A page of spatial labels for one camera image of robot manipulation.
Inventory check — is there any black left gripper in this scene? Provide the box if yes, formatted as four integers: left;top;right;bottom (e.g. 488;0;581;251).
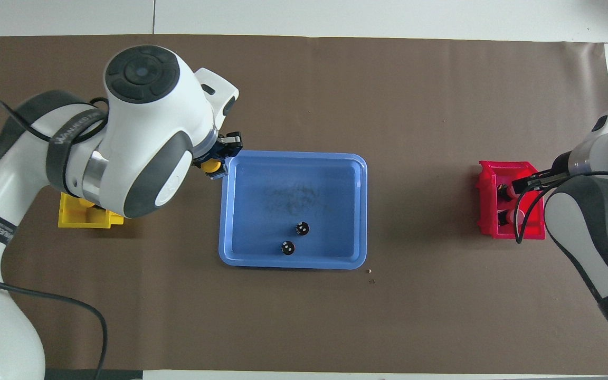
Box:
194;131;244;181

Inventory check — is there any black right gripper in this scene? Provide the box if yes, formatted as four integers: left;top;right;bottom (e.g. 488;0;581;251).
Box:
511;170;569;195

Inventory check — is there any red plastic storage bin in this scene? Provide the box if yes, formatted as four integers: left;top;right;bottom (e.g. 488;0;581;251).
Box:
477;160;546;240

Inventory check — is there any blue plastic tray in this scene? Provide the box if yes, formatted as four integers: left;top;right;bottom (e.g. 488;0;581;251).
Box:
218;150;368;270

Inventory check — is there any yellow plastic storage bin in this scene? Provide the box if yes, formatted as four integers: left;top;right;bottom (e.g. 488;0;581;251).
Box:
58;192;125;230

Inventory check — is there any brown paper table mat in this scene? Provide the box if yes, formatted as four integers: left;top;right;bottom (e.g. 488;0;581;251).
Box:
0;34;608;372

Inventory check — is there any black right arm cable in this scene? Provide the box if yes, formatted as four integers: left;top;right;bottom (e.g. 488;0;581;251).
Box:
514;170;608;245

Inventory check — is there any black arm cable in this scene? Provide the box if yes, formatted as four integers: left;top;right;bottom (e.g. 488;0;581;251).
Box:
0;98;110;380
514;170;608;245

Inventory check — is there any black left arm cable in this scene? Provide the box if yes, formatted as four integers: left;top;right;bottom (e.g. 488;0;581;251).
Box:
0;98;110;380

